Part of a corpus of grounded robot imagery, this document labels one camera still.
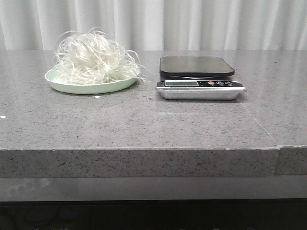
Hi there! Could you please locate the white vermicelli noodle bundle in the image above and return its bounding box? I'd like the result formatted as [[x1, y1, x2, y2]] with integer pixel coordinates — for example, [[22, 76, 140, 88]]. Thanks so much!
[[52, 27, 148, 85]]

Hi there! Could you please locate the black silver kitchen scale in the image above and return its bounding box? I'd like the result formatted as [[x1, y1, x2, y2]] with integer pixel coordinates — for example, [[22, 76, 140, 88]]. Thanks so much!
[[156, 56, 246, 100]]

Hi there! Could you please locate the light green round plate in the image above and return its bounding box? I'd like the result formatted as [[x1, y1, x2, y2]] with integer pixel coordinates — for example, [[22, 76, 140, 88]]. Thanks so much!
[[45, 69, 137, 95]]

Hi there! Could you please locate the white pleated curtain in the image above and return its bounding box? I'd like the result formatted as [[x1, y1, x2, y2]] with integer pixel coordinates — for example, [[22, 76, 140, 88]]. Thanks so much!
[[0, 0, 307, 50]]

